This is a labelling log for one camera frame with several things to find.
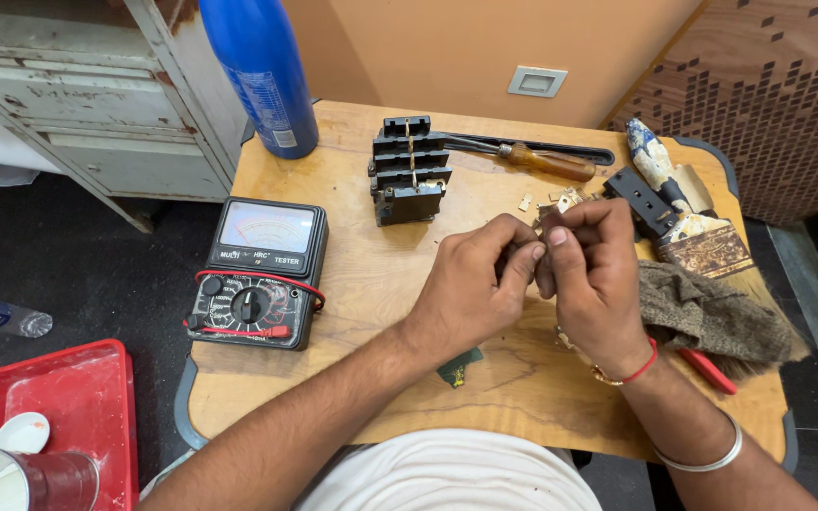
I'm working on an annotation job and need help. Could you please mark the person's left hand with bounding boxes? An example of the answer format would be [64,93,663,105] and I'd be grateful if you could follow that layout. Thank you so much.
[408,212,548,364]

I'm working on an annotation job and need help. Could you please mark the person's right hand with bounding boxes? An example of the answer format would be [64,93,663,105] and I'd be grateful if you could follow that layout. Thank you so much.
[534,198,656,379]

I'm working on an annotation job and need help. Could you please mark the green sandpaper scrap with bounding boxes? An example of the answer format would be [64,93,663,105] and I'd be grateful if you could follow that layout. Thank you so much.
[436,346,485,390]

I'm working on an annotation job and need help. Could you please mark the heap of brass contacts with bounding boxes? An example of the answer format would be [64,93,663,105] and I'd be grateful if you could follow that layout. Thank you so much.
[535,186,598,222]

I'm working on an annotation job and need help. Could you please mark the red thread wristband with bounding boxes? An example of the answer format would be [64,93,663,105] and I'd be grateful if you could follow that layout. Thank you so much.
[621,336,659,387]

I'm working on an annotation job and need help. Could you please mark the black plastic contactor part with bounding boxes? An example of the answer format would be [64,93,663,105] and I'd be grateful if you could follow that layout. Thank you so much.
[601,167,681,244]

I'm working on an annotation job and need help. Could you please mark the paint-stained paintbrush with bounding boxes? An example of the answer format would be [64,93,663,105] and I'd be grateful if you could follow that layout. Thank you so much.
[625,117,812,364]

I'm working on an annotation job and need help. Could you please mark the brown rag cloth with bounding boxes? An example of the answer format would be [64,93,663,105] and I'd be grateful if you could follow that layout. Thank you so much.
[636,259,812,382]

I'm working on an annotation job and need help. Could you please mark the black electrical contactor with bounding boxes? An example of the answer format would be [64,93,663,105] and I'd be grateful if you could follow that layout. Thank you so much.
[368,115,454,228]

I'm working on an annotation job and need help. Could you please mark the person's white shirt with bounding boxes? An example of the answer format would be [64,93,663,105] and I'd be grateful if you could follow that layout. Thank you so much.
[294,427,604,511]

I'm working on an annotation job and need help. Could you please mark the black analog multimeter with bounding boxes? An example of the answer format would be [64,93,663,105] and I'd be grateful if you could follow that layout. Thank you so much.
[185,196,329,352]

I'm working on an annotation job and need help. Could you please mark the silver bangle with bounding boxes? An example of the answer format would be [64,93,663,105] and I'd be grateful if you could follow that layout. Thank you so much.
[652,412,744,474]

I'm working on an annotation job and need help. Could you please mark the blue metal bottle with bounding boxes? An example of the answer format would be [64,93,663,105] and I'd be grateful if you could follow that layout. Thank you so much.
[198,0,320,160]

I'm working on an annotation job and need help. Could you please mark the red plastic tray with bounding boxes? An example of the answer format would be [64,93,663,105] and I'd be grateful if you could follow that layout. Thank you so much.
[0,338,139,511]

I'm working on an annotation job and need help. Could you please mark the worn white metal cabinet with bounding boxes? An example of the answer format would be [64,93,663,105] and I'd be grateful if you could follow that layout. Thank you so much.
[0,0,251,235]

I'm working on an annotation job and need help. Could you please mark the steel cup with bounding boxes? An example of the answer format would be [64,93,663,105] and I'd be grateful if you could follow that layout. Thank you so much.
[0,444,102,511]

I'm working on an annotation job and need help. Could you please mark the clear plastic water bottle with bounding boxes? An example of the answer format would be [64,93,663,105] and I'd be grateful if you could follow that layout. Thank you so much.
[0,298,54,339]

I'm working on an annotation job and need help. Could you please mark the small white bowl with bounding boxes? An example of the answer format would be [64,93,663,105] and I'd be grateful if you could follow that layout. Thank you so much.
[0,412,51,456]

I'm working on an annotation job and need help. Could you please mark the gold bracelet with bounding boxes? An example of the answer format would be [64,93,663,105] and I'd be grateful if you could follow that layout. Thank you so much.
[555,325,624,388]

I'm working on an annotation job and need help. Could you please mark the wooden handle screwdriver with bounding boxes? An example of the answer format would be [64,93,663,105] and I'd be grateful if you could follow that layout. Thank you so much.
[445,137,598,183]

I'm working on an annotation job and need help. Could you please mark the red handled pliers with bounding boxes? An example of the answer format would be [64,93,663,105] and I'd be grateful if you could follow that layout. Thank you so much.
[675,346,738,396]

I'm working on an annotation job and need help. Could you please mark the red test lead cable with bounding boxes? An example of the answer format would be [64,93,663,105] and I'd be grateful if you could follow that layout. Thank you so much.
[182,270,326,339]

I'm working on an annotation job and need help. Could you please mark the grey wall switch plate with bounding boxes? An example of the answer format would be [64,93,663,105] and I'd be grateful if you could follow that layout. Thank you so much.
[507,65,569,99]

